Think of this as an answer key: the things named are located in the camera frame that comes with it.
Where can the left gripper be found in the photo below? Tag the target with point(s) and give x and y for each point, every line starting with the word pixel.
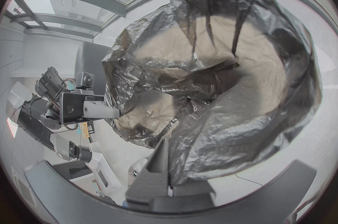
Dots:
pixel 71 109

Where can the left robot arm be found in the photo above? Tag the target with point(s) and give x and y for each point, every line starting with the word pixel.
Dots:
pixel 50 83

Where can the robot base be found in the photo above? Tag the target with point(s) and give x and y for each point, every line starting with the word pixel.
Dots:
pixel 101 172

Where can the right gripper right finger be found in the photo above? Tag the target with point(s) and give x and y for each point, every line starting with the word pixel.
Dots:
pixel 192 190

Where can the black plastic bag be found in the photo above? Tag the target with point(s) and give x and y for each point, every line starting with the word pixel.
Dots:
pixel 237 125

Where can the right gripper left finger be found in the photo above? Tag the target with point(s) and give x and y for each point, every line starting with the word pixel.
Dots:
pixel 155 178

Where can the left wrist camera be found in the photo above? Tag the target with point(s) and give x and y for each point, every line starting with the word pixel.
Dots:
pixel 85 80

